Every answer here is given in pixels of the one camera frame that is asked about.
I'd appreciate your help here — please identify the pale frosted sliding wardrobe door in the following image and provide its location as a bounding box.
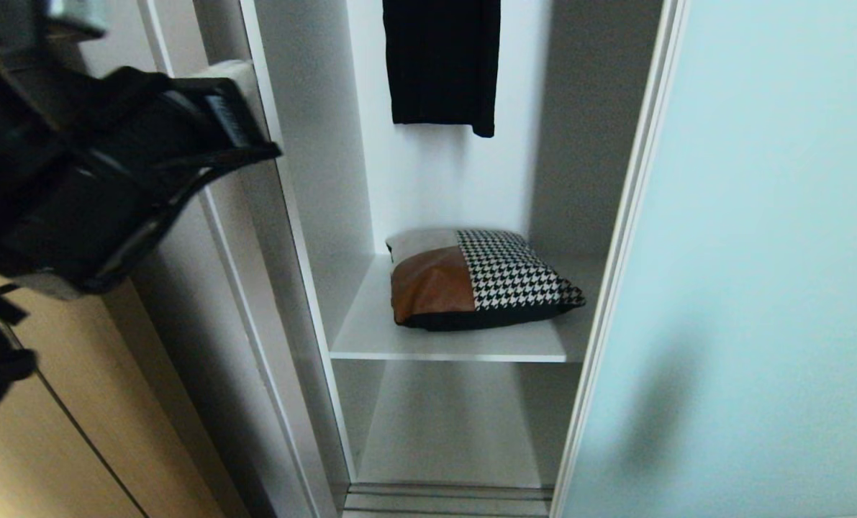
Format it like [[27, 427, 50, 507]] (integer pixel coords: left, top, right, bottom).
[[549, 0, 857, 518]]

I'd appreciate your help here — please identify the beige wooden cabinet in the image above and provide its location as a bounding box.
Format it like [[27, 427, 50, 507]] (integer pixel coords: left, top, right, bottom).
[[0, 263, 229, 518]]

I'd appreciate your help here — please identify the patchwork houndstooth brown pillow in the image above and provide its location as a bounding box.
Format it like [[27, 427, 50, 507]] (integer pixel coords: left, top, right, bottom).
[[386, 229, 587, 332]]

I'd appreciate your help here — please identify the metal sliding door track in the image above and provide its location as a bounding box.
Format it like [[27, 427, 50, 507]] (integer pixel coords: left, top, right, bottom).
[[342, 483, 554, 518]]

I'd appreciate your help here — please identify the black hanging garment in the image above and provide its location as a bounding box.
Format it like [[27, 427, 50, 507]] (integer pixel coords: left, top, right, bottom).
[[382, 0, 502, 139]]

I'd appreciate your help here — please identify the white wardrobe shelf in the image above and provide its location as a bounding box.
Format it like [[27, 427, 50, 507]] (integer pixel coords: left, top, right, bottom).
[[330, 250, 605, 363]]

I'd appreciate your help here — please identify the white wardrobe frame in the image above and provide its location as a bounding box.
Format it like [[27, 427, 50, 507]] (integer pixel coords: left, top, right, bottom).
[[137, 0, 690, 518]]

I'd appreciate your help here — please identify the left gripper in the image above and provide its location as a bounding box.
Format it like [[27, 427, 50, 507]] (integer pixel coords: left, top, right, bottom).
[[0, 45, 284, 300]]

